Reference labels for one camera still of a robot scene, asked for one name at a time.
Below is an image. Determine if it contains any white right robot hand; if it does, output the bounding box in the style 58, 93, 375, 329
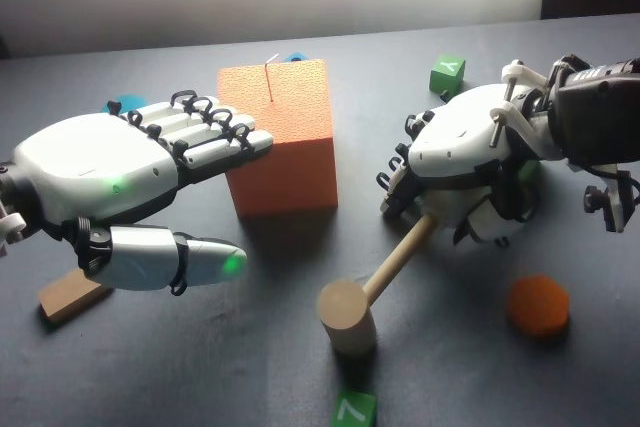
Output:
377, 84, 544, 248

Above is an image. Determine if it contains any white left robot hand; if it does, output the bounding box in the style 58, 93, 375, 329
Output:
8, 89, 275, 296

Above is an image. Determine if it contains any large orange foam cube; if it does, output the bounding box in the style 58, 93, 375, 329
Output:
217, 58, 339, 220

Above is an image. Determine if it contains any wooden mallet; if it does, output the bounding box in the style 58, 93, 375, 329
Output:
317, 186, 526, 356

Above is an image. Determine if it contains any blue round disc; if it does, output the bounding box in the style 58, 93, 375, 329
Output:
102, 92, 149, 116

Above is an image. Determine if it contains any tan rectangular wooden block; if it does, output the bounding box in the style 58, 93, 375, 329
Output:
37, 266, 114, 324

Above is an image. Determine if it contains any orange hexagon block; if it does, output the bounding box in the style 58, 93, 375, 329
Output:
505, 274, 571, 341

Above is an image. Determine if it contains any large green foam cube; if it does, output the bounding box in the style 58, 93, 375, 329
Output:
517, 159, 542, 188

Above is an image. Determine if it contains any grey table cloth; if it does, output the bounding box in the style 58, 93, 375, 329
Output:
0, 14, 640, 427

